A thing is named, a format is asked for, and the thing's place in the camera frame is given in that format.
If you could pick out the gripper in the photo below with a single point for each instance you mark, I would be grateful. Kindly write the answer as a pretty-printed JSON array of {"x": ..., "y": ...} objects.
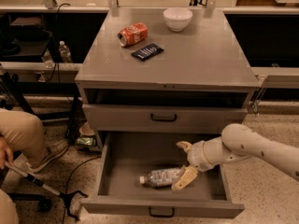
[{"x": 196, "y": 156}]

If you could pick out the clear plastic water bottle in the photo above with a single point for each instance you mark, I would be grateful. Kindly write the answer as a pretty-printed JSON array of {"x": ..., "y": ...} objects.
[{"x": 160, "y": 178}]

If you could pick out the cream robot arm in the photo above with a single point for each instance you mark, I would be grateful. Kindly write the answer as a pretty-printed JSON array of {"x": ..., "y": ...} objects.
[{"x": 236, "y": 143}]

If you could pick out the open grey lower drawer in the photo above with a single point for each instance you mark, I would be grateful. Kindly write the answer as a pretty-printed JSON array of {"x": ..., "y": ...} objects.
[{"x": 127, "y": 156}]

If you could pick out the closed grey upper drawer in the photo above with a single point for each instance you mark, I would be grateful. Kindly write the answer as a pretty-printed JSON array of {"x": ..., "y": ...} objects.
[{"x": 161, "y": 119}]

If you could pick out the grey drawer cabinet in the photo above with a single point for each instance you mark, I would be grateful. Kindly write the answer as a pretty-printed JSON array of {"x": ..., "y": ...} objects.
[{"x": 201, "y": 66}]

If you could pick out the water bottle on shelf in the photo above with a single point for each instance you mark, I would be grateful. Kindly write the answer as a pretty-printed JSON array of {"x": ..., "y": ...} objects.
[{"x": 65, "y": 52}]

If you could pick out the person's hand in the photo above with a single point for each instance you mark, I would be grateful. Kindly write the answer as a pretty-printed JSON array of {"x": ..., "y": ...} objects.
[{"x": 6, "y": 154}]

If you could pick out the green packet on floor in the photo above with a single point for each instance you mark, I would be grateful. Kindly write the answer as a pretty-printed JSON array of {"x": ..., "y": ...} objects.
[{"x": 86, "y": 143}]

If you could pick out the small cup on floor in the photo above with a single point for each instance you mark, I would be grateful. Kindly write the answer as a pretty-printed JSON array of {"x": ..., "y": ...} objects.
[{"x": 85, "y": 130}]

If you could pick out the dark blue snack packet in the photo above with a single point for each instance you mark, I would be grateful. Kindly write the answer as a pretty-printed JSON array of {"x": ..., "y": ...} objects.
[{"x": 147, "y": 52}]

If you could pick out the black grabber stick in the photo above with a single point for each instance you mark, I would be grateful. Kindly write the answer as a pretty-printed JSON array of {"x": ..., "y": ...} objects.
[{"x": 66, "y": 197}]

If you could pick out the grey sneaker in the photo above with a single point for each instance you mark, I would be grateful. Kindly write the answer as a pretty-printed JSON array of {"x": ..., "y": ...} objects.
[{"x": 41, "y": 156}]

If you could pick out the orange soda can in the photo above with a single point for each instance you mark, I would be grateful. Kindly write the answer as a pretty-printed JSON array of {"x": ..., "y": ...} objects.
[{"x": 133, "y": 34}]

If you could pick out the white bowl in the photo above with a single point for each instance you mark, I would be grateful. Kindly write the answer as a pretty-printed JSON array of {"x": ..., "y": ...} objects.
[{"x": 177, "y": 18}]

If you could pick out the person's leg in khaki trousers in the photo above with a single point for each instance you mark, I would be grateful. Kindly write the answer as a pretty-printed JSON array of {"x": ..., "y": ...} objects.
[{"x": 22, "y": 131}]

